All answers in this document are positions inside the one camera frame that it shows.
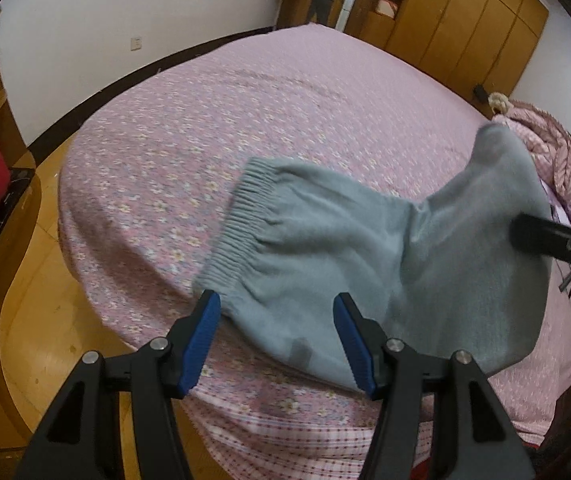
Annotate wooden wardrobe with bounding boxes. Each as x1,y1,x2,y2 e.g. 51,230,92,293
274,0,551,106

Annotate pink floral bed sheet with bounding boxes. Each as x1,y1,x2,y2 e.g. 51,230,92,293
57,22,571,466

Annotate grey-green knit pants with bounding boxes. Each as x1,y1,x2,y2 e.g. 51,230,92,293
193,124,550,389

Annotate pink quilted blanket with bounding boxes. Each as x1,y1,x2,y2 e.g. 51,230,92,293
493,99,571,206

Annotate plush toy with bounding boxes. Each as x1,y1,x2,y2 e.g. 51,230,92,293
487,92,513,115

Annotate white wall socket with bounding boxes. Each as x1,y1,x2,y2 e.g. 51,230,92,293
130,37,142,51

